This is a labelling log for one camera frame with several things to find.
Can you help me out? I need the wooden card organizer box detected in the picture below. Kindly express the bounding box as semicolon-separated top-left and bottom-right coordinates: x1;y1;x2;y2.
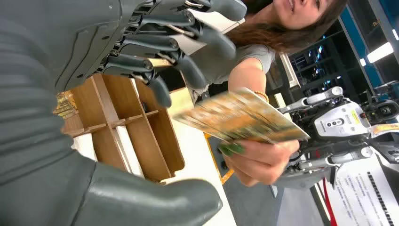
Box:
61;73;186;183

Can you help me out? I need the white framed picture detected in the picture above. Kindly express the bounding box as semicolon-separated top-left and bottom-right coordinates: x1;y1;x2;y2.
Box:
278;51;302;89

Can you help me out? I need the person's bead bracelet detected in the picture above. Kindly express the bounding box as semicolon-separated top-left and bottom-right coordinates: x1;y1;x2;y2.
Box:
253;90;270;104

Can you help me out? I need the white key card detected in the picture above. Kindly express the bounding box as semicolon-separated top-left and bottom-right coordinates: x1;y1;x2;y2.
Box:
116;123;145;177

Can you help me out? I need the person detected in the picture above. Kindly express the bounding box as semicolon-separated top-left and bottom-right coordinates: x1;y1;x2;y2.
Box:
187;0;348;188

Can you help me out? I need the gold card in organizer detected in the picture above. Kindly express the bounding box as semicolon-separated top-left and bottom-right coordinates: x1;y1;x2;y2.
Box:
52;90;78;120

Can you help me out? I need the dark display shelf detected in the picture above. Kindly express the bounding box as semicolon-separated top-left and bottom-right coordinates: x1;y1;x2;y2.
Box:
288;29;359;99

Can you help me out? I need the bright ceiling light panel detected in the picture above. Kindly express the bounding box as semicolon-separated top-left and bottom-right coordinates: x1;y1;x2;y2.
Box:
367;41;394;64

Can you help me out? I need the black round-lens device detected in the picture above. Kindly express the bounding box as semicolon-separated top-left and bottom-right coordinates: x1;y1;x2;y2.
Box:
361;81;399;125

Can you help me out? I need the white text poster board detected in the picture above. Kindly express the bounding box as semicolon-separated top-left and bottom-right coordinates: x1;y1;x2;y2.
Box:
323;153;399;226

